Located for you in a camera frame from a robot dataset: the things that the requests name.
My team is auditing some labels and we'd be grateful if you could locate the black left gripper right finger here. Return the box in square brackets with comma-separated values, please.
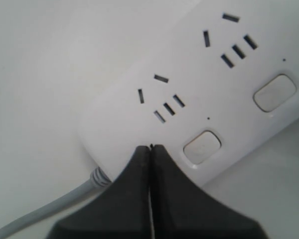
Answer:
[153, 145, 264, 239]

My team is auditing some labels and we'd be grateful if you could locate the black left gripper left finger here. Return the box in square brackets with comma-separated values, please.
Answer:
[47, 146, 151, 239]

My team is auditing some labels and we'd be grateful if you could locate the white five-outlet power strip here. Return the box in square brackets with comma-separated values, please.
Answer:
[79, 0, 299, 186]

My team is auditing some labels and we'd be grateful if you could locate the grey power cord with plug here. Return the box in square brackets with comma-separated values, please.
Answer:
[0, 167, 113, 239]

